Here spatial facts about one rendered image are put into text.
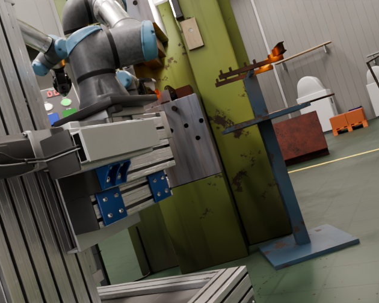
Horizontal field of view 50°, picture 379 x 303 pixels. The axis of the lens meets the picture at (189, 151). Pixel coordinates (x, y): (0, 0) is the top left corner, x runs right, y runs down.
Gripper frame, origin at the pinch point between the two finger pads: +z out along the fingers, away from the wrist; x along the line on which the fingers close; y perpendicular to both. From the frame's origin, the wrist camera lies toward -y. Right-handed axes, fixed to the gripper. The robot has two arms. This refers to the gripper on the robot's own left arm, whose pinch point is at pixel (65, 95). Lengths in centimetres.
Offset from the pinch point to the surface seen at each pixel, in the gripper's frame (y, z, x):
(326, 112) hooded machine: 301, 627, -663
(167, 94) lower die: -12, 6, -52
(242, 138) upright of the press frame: -43, 24, -87
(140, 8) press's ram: 31, -19, -53
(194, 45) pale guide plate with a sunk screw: 9, -4, -77
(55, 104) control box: 4.6, 10.2, 5.7
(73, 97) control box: 6.9, 10.2, -4.7
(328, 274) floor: -132, -9, -70
